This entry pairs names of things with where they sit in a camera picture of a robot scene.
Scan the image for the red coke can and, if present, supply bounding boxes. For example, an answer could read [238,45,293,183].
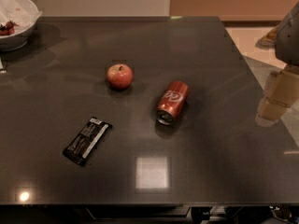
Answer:
[156,80,190,125]

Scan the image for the white napkin in bowl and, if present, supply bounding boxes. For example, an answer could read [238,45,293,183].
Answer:
[0,0,42,27]

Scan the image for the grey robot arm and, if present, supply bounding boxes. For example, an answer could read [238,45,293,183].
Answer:
[255,3,299,127]

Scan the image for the red fruit in bowl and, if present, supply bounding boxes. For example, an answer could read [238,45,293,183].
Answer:
[0,21,17,35]

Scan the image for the red apple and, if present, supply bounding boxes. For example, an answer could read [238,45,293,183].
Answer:
[107,63,133,91]

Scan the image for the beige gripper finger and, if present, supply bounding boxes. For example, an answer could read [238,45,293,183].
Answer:
[255,66,299,127]

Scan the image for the white bowl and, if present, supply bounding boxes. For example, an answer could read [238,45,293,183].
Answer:
[0,0,41,52]

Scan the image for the black snack bar wrapper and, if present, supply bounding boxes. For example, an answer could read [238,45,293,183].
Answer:
[63,117,112,166]

